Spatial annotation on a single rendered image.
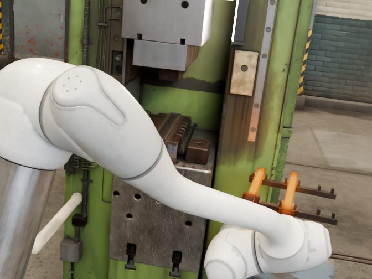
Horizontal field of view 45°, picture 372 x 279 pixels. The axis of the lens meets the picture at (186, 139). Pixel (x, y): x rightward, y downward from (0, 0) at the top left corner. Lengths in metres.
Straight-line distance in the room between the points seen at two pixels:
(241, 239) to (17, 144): 0.56
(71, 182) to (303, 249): 1.30
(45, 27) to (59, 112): 7.76
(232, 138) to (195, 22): 0.51
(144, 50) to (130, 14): 0.14
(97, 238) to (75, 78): 1.58
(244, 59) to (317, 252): 0.95
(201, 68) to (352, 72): 5.77
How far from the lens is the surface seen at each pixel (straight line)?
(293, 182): 1.66
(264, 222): 0.93
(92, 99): 0.62
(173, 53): 1.67
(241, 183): 1.93
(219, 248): 1.06
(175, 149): 1.75
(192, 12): 1.66
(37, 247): 1.73
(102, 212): 2.09
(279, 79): 1.82
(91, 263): 2.25
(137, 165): 0.69
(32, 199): 0.80
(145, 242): 1.87
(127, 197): 1.80
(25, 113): 0.74
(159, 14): 1.67
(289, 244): 1.00
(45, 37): 8.39
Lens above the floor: 1.53
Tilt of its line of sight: 18 degrees down
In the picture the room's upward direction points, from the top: 6 degrees clockwise
